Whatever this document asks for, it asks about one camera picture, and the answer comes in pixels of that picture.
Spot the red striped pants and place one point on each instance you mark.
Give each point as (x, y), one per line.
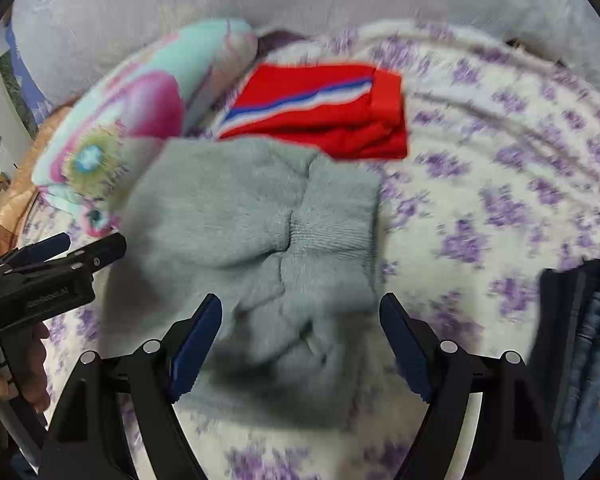
(330, 125)

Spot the blue jeans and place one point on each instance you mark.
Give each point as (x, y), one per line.
(591, 360)

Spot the dark navy cloth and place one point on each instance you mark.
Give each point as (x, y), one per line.
(555, 310)

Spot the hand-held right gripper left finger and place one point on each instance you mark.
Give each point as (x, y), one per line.
(197, 350)

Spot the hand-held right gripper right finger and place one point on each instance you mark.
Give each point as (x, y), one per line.
(405, 350)

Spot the purple floral bed sheet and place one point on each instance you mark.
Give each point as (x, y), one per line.
(480, 160)

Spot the wall picture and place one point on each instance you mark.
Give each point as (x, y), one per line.
(16, 82)

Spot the grey knit sweater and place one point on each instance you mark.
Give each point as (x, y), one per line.
(230, 210)

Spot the colourful floral pillow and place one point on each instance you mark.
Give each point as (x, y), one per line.
(140, 100)

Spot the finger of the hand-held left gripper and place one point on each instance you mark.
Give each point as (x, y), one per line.
(105, 254)
(45, 247)

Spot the brown quilted cloth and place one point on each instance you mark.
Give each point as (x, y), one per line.
(15, 200)

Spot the person's left hand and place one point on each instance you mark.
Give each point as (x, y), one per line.
(30, 365)

